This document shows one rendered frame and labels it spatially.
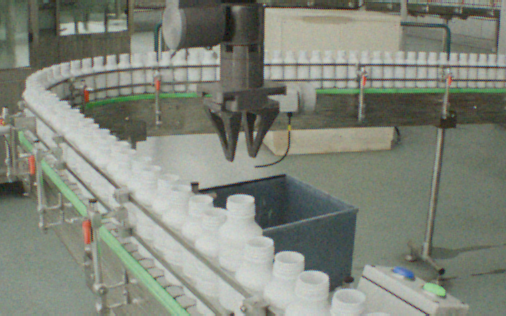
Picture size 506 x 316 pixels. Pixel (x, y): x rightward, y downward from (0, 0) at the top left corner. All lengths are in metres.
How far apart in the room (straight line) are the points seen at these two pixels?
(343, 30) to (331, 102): 2.47
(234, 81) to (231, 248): 0.23
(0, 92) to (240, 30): 3.48
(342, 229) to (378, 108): 1.42
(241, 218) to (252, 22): 0.26
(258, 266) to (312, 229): 0.68
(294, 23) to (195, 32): 4.35
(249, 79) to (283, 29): 4.27
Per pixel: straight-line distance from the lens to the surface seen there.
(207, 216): 0.90
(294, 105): 2.57
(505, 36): 7.07
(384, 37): 5.39
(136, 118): 2.61
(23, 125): 1.90
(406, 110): 2.97
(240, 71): 0.78
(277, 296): 0.78
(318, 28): 5.15
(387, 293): 0.84
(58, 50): 6.21
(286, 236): 1.44
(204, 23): 0.74
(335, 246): 1.55
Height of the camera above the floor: 1.51
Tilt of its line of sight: 17 degrees down
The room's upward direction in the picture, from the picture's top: 1 degrees clockwise
